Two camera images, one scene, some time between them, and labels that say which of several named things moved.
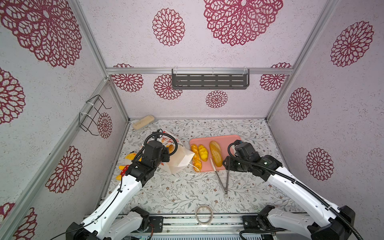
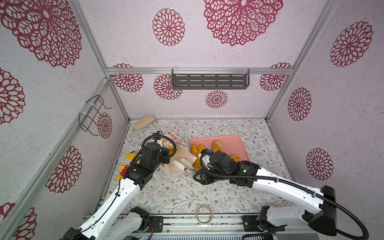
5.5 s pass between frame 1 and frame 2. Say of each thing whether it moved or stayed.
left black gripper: stayed
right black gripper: moved
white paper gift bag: moved
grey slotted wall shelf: stayed
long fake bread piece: stayed
